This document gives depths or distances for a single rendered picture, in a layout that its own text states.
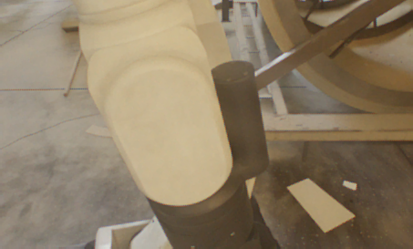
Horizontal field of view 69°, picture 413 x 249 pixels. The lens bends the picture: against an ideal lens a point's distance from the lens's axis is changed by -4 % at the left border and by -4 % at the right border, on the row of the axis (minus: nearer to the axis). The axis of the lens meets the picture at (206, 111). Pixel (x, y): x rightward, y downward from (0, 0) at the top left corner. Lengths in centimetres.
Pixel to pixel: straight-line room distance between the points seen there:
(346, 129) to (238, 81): 120
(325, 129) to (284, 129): 17
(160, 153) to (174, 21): 8
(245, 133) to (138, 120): 10
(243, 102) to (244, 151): 5
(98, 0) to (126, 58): 3
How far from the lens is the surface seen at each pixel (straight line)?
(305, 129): 135
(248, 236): 33
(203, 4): 36
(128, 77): 16
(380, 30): 270
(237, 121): 24
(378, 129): 145
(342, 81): 159
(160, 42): 17
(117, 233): 81
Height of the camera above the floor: 93
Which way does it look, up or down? 31 degrees down
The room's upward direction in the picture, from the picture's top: 2 degrees counter-clockwise
